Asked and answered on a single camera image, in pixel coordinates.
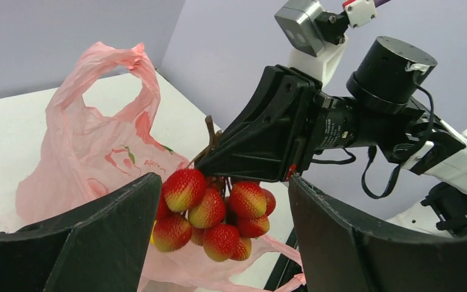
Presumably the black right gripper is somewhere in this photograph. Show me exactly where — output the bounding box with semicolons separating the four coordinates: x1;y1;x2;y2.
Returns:
195;65;383;182

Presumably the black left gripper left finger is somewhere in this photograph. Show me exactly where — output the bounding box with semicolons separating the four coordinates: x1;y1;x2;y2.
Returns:
0;173;162;291

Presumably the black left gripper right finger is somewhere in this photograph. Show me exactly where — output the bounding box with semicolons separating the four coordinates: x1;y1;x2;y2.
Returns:
288;175;467;291

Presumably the red fake fruit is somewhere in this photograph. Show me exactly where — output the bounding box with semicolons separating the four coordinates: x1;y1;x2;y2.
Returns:
152;114;277;263

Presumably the pink plastic bag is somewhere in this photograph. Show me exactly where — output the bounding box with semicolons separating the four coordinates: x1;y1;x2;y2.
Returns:
16;42;301;291

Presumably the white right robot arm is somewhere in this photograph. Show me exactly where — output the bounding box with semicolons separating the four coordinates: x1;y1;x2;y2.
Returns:
195;36;467;237

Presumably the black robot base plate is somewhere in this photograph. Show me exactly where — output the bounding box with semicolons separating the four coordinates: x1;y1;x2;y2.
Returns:
264;228;308;292

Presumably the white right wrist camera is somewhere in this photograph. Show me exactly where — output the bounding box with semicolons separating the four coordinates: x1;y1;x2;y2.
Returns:
275;0;386;86

